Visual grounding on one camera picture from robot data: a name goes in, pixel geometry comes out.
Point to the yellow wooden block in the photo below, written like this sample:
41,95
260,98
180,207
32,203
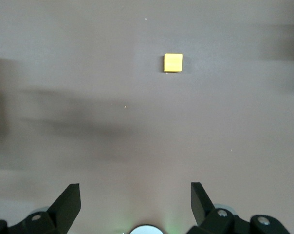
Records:
173,62

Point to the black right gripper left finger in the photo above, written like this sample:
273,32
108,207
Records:
61,214

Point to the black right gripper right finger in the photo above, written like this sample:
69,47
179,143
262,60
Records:
210,221

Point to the brown table cover cloth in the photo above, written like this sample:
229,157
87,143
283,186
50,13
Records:
88,48

